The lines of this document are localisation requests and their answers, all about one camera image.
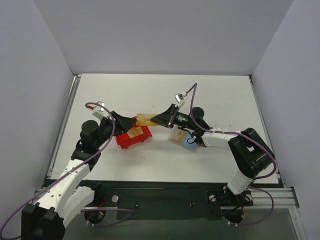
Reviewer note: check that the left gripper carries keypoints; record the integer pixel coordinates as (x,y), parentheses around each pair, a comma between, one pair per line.
(113,122)

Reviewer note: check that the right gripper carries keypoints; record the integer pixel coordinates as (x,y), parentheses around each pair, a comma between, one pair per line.
(171,117)

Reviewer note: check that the red plastic bin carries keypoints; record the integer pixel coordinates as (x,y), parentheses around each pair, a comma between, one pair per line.
(124,141)

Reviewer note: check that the gold VIP card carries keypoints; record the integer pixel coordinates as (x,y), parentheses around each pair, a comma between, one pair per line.
(177,136)

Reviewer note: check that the beige leather card holder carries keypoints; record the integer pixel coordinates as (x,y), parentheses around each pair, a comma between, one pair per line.
(188,143)

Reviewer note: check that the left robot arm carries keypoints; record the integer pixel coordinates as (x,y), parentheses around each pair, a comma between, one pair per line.
(48,218)

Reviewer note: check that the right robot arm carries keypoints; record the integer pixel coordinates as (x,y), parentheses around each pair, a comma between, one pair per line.
(253,157)

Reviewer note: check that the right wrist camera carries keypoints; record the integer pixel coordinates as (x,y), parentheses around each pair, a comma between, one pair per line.
(180,98)

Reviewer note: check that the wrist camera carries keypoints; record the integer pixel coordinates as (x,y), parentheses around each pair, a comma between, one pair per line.
(180,98)
(97,110)

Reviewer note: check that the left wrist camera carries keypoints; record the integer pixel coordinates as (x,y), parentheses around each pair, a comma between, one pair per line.
(97,110)

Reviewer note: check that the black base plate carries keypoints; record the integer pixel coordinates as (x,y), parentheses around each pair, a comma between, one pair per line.
(168,200)

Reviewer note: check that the aluminium frame rail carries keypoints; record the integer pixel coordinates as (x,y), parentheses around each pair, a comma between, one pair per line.
(283,198)

